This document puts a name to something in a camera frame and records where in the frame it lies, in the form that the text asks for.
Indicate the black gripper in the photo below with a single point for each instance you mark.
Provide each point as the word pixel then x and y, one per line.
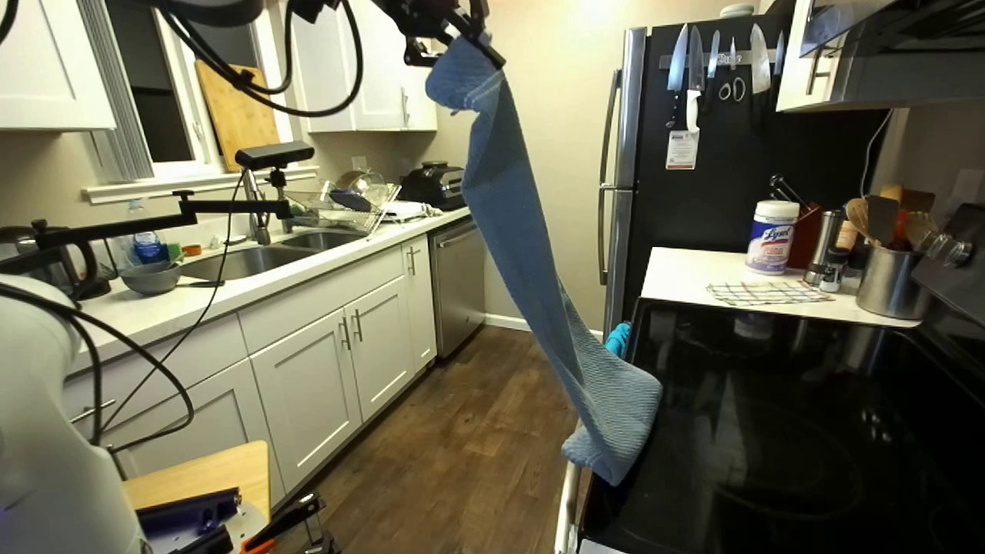
pixel 436 19

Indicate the light blue towel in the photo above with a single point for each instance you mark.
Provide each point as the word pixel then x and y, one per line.
pixel 614 398

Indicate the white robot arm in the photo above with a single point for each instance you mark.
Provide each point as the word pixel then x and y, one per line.
pixel 60 492

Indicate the bright blue towel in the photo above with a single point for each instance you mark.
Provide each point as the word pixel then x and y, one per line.
pixel 616 339

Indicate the wooden cutting board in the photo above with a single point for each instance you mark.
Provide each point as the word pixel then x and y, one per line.
pixel 239 121

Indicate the steel dishwasher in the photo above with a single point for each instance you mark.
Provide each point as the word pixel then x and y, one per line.
pixel 456 268

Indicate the black refrigerator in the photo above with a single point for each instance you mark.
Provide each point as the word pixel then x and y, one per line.
pixel 699 78

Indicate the white paper on fridge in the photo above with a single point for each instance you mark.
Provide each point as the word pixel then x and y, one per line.
pixel 682 150

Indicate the steel kitchen sink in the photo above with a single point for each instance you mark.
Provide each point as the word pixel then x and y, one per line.
pixel 257 261

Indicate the white lower kitchen cabinets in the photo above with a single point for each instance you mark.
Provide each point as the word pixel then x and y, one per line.
pixel 299 359

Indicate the grey bowl on counter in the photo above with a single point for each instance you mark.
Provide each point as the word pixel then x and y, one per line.
pixel 153 279

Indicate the white upper cabinet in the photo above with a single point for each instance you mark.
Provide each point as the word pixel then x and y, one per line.
pixel 883 52

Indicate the white wipes canister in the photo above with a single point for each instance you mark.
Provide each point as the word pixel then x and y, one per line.
pixel 772 236

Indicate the white patterned trivet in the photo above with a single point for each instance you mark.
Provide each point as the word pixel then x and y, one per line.
pixel 765 295

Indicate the steel utensil crock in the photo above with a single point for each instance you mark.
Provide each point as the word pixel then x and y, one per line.
pixel 888 283

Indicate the wooden board with tools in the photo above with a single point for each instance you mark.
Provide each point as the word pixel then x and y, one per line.
pixel 216 503

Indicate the black glass-top stove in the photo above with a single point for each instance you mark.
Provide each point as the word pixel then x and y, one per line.
pixel 782 435

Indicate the black camera on stand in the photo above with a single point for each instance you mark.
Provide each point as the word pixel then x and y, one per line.
pixel 274 154

